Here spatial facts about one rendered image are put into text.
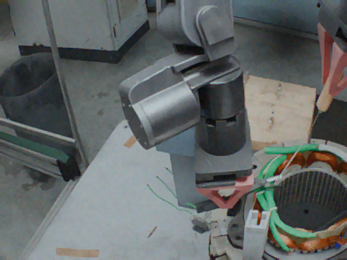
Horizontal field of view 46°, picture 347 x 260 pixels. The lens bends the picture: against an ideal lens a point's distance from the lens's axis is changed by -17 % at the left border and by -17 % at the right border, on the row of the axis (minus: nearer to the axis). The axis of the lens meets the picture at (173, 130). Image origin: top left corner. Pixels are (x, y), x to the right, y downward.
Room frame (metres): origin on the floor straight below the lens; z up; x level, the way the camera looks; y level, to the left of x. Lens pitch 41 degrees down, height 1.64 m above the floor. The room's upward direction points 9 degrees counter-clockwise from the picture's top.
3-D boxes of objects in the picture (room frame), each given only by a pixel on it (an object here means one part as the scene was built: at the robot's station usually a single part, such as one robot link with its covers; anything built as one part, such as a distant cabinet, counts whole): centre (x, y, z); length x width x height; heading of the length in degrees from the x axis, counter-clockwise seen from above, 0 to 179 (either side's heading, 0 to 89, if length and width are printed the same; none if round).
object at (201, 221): (0.66, -0.05, 0.80); 0.10 x 0.05 x 0.04; 134
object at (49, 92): (1.81, 0.67, 0.39); 0.39 x 0.39 x 0.35
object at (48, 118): (1.81, 0.67, 0.28); 0.38 x 0.37 x 0.56; 150
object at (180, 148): (0.75, -0.05, 0.92); 0.17 x 0.11 x 0.28; 153
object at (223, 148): (0.40, -0.05, 1.28); 0.10 x 0.07 x 0.07; 172
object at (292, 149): (0.46, -0.20, 1.15); 0.15 x 0.04 x 0.02; 67
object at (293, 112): (0.68, -0.18, 1.05); 0.20 x 0.19 x 0.02; 63
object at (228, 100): (0.40, -0.05, 1.34); 0.07 x 0.06 x 0.07; 114
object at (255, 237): (0.33, -0.09, 1.14); 0.03 x 0.03 x 0.09; 67
